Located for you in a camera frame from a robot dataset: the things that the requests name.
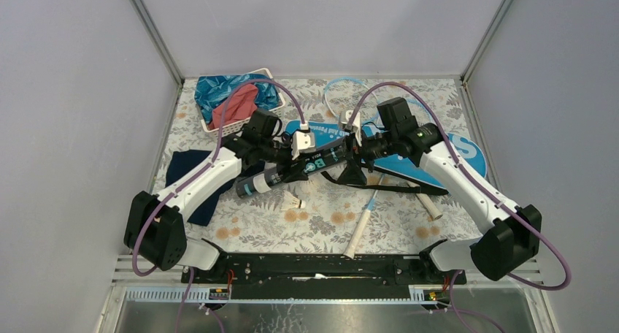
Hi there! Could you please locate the floral patterned table mat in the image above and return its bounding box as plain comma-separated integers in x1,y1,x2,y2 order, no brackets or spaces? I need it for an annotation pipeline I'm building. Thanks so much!
186,78,479,254

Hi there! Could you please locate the white perforated plastic basket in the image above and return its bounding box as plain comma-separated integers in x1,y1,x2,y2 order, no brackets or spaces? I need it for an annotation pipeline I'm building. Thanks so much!
197,67,286,135

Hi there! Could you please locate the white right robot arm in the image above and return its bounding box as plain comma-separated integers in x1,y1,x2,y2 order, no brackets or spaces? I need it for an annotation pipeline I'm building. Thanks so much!
339,97,542,283

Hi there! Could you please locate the salmon pink towel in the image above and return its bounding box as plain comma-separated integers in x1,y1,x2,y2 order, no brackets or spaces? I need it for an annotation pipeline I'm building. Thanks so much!
208,84,259,129

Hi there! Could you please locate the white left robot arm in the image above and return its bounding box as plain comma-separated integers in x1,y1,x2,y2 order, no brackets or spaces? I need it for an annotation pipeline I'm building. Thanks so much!
123,110,315,283

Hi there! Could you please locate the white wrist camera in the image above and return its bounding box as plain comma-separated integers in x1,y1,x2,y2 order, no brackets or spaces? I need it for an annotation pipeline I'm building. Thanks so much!
291,130,315,160
338,110,361,142

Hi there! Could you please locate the white feather shuttlecock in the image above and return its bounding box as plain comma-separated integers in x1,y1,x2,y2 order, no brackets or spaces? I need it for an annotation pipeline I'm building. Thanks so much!
280,191,307,211

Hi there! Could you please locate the blue racket cover bag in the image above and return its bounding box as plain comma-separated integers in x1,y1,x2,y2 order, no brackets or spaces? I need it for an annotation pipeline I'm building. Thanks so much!
308,121,488,188

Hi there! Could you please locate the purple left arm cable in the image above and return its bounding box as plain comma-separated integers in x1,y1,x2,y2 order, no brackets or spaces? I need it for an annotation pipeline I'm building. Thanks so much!
131,78,307,278

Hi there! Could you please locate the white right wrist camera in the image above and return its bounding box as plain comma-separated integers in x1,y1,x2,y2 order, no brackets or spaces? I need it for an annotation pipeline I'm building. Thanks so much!
338,110,361,142

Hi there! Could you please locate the teal leaf-patterned cloth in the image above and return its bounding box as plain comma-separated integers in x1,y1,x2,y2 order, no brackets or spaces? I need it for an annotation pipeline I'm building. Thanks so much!
194,73,280,123

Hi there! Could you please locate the navy blue cloth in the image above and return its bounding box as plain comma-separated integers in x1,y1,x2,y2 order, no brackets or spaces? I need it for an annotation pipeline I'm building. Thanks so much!
165,150,264,226

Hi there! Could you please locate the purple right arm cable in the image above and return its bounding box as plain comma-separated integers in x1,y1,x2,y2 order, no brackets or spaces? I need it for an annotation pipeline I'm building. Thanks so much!
344,81,572,291

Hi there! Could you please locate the black shuttlecock tube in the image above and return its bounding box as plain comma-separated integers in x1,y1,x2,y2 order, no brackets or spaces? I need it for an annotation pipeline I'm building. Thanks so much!
234,142,347,198

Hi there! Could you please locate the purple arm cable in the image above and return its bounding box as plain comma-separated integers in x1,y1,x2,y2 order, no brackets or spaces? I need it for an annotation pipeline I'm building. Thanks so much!
344,81,572,291
131,78,307,278

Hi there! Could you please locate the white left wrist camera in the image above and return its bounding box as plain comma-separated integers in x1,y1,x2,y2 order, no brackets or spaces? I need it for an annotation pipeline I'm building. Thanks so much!
291,130,315,160

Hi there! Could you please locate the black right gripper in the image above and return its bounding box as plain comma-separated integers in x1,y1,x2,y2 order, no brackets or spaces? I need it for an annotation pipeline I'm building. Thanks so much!
336,128,397,186

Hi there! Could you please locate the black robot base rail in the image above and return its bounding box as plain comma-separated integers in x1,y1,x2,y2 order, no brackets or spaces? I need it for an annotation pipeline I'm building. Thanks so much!
181,252,466,300

